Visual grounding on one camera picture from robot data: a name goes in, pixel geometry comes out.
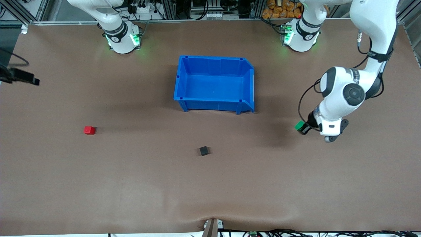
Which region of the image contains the black electronics box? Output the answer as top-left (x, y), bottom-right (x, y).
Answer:
top-left (190, 0), bottom-right (239, 20)

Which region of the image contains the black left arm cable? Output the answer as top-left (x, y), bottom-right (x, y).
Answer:
top-left (298, 29), bottom-right (395, 132)

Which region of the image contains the silver table edge rail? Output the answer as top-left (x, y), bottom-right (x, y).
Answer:
top-left (28, 19), bottom-right (286, 25)

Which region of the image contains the white power strip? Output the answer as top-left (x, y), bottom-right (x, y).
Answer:
top-left (130, 3), bottom-right (158, 14)

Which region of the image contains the orange toy bread pile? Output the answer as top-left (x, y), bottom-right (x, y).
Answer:
top-left (262, 0), bottom-right (302, 19)

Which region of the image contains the metal table clamp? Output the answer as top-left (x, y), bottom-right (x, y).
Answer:
top-left (203, 218), bottom-right (225, 237)

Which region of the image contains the blue plastic storage bin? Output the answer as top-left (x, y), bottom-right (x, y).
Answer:
top-left (173, 55), bottom-right (255, 115)

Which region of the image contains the aluminium frame post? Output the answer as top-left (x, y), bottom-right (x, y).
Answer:
top-left (396, 0), bottom-right (421, 25)
top-left (250, 0), bottom-right (264, 18)
top-left (158, 0), bottom-right (177, 20)
top-left (0, 0), bottom-right (45, 26)

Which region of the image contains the brown table mat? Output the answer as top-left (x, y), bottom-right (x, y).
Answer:
top-left (0, 18), bottom-right (421, 236)

